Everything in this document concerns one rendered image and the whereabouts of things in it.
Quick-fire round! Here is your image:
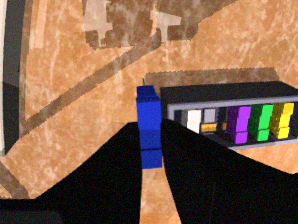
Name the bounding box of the dark grey fuse block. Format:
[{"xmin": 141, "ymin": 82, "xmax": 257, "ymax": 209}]
[{"xmin": 160, "ymin": 80, "xmax": 298, "ymax": 151}]

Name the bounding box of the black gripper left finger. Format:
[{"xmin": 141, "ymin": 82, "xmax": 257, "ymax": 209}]
[{"xmin": 0, "ymin": 121, "xmax": 142, "ymax": 224}]

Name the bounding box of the grey rectangular tray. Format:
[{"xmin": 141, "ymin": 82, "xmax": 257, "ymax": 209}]
[{"xmin": 0, "ymin": 0, "xmax": 25, "ymax": 157}]

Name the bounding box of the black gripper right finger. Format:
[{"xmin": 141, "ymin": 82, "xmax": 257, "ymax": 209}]
[{"xmin": 161, "ymin": 119, "xmax": 298, "ymax": 224}]

